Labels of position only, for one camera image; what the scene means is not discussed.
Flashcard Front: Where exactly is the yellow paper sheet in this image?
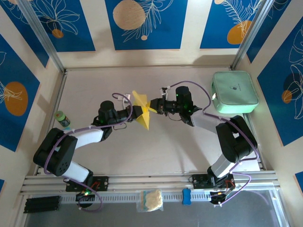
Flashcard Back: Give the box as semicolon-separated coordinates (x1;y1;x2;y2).
132;90;157;131

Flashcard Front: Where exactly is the grey metal sheet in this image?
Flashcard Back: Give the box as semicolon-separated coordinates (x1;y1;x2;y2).
23;190;285;227

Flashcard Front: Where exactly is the small green capped bottle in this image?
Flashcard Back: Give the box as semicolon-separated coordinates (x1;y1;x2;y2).
54;110;71;127

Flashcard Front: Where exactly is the mint green zip case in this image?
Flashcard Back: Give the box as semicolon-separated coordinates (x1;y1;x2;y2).
211;70;260;114

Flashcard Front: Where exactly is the clear bag with beige contents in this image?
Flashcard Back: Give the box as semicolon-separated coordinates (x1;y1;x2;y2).
136;188;164;213

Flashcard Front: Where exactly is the blue plastic clip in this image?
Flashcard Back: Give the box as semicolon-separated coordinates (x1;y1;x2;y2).
181;188;192;205

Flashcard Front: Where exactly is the black ribbed block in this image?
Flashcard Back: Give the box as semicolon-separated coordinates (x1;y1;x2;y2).
23;195;61;214

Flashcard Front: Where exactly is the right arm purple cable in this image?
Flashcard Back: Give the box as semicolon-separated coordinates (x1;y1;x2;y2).
169;81;260;206

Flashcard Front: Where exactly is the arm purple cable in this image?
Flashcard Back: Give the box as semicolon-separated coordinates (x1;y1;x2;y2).
44;92;133;212
169;81;260;206

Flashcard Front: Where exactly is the aluminium front frame rail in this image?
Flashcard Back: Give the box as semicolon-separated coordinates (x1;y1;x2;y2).
20;170;282;196

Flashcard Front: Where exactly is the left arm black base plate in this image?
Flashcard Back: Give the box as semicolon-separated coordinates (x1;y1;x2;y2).
63;175;109;192

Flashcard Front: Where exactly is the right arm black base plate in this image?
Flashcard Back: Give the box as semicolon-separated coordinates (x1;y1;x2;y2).
189;174;235;190

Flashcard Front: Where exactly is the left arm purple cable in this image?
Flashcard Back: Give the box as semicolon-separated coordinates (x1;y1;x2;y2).
44;92;133;212

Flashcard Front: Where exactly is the grey slotted cable duct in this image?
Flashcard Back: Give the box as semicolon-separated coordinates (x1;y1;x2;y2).
59;190;214;204

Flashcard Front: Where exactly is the aluminium corner post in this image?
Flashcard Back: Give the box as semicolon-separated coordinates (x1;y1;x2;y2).
231;0;273;70
18;0;67;73

